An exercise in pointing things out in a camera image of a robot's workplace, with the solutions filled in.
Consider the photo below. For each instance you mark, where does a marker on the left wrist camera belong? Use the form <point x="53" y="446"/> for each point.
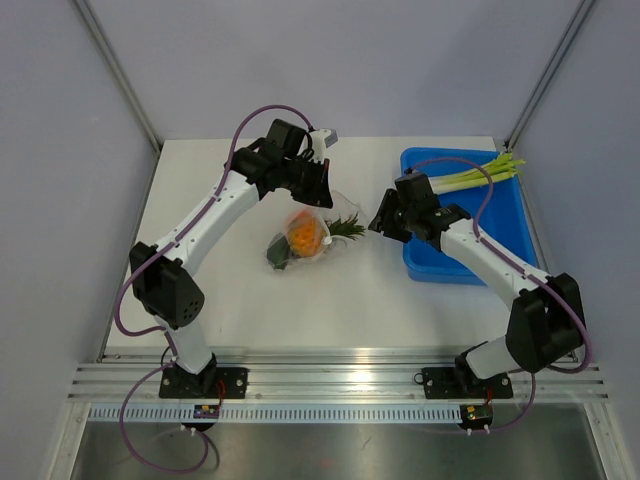
<point x="321" y="141"/>

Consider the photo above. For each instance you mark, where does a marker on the toy pineapple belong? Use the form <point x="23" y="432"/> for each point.
<point x="312" y="237"/>

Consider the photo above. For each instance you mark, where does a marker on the right aluminium frame post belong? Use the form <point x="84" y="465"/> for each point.
<point x="567" y="40"/>

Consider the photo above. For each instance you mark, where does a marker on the clear zip top bag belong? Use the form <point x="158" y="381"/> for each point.
<point x="342" y="207"/>

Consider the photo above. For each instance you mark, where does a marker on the aluminium mounting rail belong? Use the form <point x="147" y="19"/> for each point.
<point x="324" y="376"/>

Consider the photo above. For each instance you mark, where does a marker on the aluminium frame post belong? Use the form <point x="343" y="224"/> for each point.
<point x="98" y="36"/>
<point x="567" y="40"/>

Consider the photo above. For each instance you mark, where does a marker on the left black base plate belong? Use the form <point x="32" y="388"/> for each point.
<point x="212" y="383"/>

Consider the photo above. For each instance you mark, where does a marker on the right small circuit board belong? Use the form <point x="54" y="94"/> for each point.
<point x="476" y="416"/>

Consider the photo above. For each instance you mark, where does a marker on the dark green avocado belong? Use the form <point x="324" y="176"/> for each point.
<point x="278" y="252"/>

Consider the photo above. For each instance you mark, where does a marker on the green white leek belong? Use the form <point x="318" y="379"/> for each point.
<point x="500" y="169"/>

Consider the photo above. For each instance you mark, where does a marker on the orange persimmon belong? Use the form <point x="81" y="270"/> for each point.
<point x="300" y="216"/>

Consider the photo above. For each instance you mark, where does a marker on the blue plastic bin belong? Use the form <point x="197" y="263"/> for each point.
<point x="503" y="218"/>

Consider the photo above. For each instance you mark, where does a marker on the small circuit board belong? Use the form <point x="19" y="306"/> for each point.
<point x="476" y="416"/>
<point x="206" y="411"/>

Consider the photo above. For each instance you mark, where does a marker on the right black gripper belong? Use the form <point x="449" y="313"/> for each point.
<point x="383" y="220"/>

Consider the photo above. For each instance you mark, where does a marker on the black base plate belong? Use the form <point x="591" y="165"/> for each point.
<point x="440" y="383"/>
<point x="212" y="383"/>

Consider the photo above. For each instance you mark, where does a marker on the left small circuit board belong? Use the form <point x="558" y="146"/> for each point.
<point x="206" y="411"/>

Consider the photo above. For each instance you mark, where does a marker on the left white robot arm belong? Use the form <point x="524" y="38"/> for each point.
<point x="165" y="272"/>

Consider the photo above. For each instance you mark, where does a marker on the white slotted cable duct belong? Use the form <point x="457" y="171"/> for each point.
<point x="290" y="414"/>

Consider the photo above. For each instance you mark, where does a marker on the left aluminium frame post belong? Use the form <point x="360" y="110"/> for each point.
<point x="98" y="36"/>

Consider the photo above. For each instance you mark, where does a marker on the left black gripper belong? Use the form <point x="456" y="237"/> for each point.
<point x="320" y="184"/>

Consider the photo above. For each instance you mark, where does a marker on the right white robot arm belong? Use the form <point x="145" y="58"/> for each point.
<point x="546" y="318"/>

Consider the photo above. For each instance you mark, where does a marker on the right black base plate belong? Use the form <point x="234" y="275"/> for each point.
<point x="440" y="383"/>

